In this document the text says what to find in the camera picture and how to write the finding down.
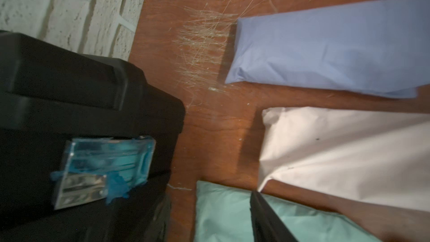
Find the black plastic toolbox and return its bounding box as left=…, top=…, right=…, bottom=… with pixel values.
left=1, top=31, right=185, bottom=242

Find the lavender sleeved umbrella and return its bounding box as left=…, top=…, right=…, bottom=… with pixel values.
left=226, top=0, right=430, bottom=99

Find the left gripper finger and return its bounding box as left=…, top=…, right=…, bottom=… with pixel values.
left=250, top=191, right=297, bottom=242

